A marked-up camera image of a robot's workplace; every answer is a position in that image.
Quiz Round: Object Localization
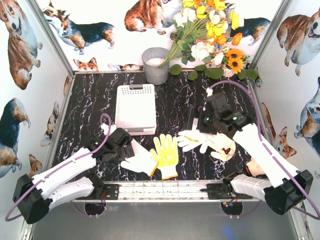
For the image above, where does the white knit glove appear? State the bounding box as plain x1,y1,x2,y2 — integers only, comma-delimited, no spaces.
177,130,217,154

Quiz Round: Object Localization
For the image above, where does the yellow dotted work glove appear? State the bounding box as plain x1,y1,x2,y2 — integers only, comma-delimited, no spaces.
149,134,179,180

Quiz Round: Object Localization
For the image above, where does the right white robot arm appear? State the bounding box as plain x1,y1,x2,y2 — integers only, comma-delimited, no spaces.
186,93,313,215

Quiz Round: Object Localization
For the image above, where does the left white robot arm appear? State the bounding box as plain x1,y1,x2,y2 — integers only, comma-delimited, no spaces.
12,127,135,225

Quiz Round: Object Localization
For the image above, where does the white plastic storage basket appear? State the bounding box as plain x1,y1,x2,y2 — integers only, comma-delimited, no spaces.
115,84,157,136

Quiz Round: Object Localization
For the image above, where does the white glove orange cuff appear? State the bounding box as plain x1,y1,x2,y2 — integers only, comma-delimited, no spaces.
120,139,159,177

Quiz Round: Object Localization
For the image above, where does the sunflower pot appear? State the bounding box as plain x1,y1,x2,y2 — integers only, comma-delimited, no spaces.
221,48,251,78

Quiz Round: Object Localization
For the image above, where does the grey metal bucket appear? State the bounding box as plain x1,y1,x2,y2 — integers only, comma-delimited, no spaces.
141,47,169,85

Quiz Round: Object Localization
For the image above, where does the artificial flower bouquet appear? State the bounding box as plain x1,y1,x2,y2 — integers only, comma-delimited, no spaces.
162,0,245,65

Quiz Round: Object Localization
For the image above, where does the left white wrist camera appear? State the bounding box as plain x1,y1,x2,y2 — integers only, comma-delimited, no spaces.
100,123,118,136

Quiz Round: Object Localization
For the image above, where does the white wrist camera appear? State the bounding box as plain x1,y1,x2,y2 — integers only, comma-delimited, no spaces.
100,123,118,136
202,88,213,111

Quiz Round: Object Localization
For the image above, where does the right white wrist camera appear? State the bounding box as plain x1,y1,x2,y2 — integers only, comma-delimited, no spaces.
202,88,213,111

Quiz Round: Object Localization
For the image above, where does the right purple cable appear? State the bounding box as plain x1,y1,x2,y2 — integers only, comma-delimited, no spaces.
207,79,320,219

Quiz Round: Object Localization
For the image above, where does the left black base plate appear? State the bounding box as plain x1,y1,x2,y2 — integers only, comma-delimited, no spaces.
96,183,120,201

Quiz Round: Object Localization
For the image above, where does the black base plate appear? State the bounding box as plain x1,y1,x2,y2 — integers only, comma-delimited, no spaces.
200,183,233,200
96,183,120,201

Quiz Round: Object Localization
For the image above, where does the front aluminium rail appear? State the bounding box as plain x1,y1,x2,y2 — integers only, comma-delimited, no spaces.
75,180,255,204

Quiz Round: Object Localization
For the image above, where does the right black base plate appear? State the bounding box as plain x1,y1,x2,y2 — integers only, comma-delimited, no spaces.
200,183,233,200

